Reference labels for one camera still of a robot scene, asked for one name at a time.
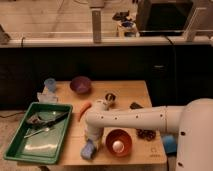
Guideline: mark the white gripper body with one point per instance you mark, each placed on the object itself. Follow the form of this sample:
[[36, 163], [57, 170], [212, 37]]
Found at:
[[94, 134]]

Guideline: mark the blue sponge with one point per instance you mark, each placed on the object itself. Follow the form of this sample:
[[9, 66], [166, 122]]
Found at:
[[89, 150]]

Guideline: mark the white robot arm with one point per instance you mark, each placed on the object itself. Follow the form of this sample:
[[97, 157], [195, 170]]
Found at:
[[193, 123]]

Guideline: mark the green plastic tray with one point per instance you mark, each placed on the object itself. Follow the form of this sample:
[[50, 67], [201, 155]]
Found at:
[[40, 135]]

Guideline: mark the white egg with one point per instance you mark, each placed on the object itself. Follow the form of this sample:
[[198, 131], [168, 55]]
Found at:
[[118, 146]]

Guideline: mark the orange bowl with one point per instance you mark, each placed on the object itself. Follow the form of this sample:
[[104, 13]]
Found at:
[[119, 134]]

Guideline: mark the orange carrot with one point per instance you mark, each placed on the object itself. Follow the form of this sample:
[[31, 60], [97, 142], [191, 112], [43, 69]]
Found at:
[[84, 108]]

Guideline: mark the small metal cup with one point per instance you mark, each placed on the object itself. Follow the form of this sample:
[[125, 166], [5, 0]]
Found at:
[[110, 98]]

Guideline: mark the silver fork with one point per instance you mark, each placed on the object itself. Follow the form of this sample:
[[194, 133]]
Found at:
[[37, 132]]

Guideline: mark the black rectangular block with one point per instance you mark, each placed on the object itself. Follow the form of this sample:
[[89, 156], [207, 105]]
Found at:
[[135, 106]]

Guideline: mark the purple bowl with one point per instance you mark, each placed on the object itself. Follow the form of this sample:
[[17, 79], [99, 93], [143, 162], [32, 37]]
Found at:
[[80, 84]]

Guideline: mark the bunch of dark grapes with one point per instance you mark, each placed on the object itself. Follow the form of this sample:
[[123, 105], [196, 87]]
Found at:
[[148, 135]]

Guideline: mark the wooden board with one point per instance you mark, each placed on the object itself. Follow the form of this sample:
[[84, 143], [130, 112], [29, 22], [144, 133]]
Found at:
[[143, 152]]

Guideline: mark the clear plastic bag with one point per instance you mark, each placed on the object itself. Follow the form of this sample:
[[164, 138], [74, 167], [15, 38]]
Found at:
[[47, 97]]

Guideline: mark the crumpled foil wrapper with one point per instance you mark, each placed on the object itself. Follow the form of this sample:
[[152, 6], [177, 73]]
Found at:
[[35, 120]]

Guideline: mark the blue plastic cup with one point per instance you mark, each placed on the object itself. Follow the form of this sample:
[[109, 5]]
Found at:
[[50, 84]]

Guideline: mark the blue tape roll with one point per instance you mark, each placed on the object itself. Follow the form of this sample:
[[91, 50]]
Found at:
[[169, 144]]

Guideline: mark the black monitor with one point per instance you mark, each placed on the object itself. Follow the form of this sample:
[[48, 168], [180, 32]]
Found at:
[[157, 17]]

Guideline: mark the black handled knife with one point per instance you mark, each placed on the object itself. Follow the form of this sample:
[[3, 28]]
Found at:
[[53, 121]]

